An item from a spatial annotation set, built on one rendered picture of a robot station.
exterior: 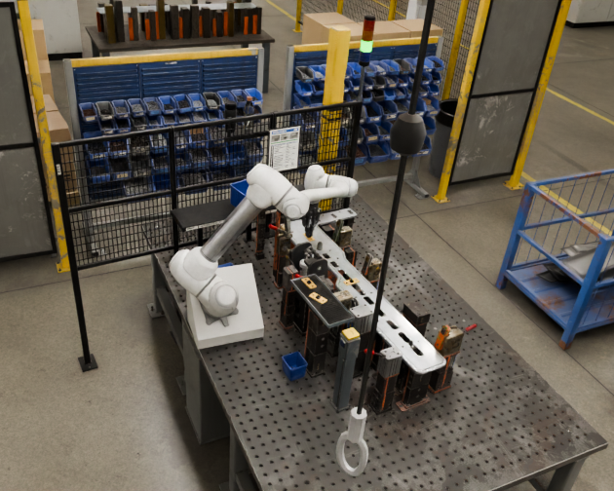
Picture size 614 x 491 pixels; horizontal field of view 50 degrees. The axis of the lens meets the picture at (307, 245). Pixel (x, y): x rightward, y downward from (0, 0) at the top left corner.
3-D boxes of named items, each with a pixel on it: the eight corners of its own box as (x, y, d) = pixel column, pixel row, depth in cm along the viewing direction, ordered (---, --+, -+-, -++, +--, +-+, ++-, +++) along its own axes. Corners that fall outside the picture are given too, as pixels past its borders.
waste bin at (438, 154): (480, 180, 680) (497, 115, 639) (441, 187, 660) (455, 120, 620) (452, 159, 717) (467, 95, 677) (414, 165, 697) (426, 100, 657)
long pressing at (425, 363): (454, 362, 303) (454, 359, 302) (415, 377, 293) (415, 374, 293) (309, 217, 401) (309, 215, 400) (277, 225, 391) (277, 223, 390)
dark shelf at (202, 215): (318, 203, 414) (319, 199, 413) (182, 232, 375) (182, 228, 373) (301, 187, 430) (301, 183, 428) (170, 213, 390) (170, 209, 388)
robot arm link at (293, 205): (316, 201, 314) (295, 181, 313) (310, 210, 297) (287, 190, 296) (298, 219, 318) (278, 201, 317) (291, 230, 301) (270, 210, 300)
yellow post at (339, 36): (328, 295, 499) (361, 30, 388) (308, 301, 491) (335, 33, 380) (317, 282, 512) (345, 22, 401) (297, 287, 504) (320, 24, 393)
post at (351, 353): (350, 407, 314) (362, 338, 289) (337, 412, 310) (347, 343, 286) (342, 396, 319) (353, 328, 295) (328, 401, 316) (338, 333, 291)
